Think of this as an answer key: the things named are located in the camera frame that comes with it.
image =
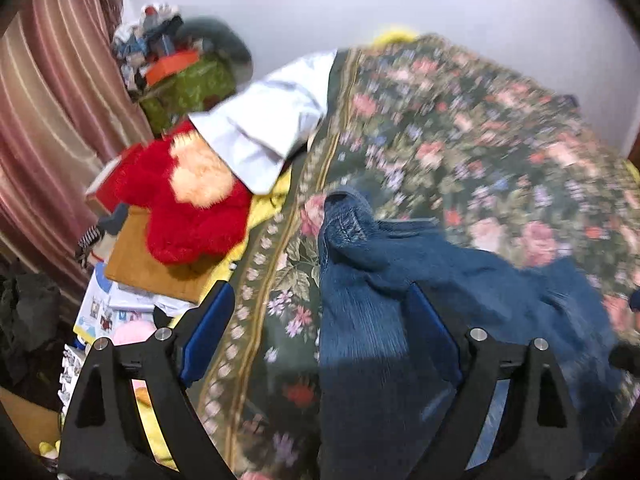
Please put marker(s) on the grey neck pillow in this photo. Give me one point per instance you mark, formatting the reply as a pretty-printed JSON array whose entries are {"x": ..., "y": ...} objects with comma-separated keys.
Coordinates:
[{"x": 216, "y": 37}]

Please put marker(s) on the yellow plush headrest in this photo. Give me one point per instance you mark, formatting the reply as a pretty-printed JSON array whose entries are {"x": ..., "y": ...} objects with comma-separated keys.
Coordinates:
[{"x": 394, "y": 35}]

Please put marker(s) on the blue denim jacket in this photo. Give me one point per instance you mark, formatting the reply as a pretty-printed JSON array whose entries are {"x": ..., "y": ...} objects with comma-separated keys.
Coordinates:
[{"x": 388, "y": 368}]

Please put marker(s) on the white pillow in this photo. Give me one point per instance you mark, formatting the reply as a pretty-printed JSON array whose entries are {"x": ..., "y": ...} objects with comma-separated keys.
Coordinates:
[{"x": 257, "y": 130}]

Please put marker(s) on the yellow fleece blanket left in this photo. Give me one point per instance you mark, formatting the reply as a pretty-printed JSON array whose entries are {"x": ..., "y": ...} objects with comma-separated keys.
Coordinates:
[{"x": 262, "y": 208}]

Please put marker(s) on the red plush toy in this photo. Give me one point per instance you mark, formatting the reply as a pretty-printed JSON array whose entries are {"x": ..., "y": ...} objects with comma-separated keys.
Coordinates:
[{"x": 197, "y": 207}]

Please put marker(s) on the green storage box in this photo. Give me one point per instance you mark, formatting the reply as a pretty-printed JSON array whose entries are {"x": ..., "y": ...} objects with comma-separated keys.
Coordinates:
[{"x": 197, "y": 88}]

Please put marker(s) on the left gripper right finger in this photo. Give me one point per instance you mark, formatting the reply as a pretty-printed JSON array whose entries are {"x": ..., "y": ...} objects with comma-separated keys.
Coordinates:
[{"x": 473, "y": 362}]

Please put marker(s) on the orange box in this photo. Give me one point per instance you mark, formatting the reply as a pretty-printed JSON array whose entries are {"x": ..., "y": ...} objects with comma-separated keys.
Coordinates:
[{"x": 170, "y": 65}]

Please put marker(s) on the green floral bedspread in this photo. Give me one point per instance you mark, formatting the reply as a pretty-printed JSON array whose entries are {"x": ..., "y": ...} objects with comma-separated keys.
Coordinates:
[{"x": 500, "y": 162}]

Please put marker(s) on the striped pink curtain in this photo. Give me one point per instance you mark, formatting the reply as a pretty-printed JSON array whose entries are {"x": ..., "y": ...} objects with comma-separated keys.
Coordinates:
[{"x": 65, "y": 113}]

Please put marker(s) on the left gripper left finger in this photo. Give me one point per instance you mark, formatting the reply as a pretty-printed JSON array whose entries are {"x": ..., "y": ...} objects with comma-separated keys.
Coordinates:
[{"x": 170, "y": 365}]

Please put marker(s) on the brown cardboard board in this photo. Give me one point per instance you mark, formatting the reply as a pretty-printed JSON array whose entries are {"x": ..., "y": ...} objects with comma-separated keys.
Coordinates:
[{"x": 131, "y": 264}]

